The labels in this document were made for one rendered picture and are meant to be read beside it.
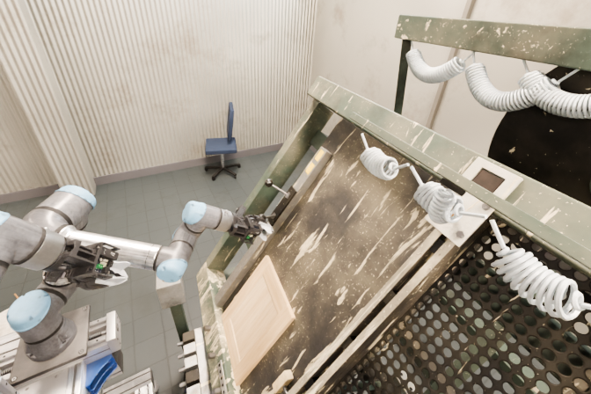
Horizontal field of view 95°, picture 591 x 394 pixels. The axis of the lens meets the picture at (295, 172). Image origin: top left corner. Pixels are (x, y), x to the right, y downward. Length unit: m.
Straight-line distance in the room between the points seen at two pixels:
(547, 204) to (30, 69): 3.85
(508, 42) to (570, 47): 0.17
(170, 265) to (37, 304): 0.59
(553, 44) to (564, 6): 1.57
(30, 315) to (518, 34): 1.85
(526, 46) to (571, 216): 0.64
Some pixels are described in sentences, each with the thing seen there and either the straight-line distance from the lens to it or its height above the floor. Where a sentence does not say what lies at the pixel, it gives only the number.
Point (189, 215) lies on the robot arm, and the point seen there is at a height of 1.62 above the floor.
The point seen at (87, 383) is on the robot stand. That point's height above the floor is 0.90.
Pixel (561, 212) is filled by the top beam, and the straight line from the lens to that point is 0.70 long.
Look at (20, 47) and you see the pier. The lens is 3.77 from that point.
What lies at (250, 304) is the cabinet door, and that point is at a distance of 1.35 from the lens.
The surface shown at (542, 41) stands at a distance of 1.16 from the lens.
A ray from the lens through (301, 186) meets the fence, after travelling 1.18.
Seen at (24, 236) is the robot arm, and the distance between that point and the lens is 0.70.
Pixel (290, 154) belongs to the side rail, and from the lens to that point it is 1.37.
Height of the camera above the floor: 2.20
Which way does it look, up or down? 31 degrees down
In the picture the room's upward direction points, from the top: 4 degrees clockwise
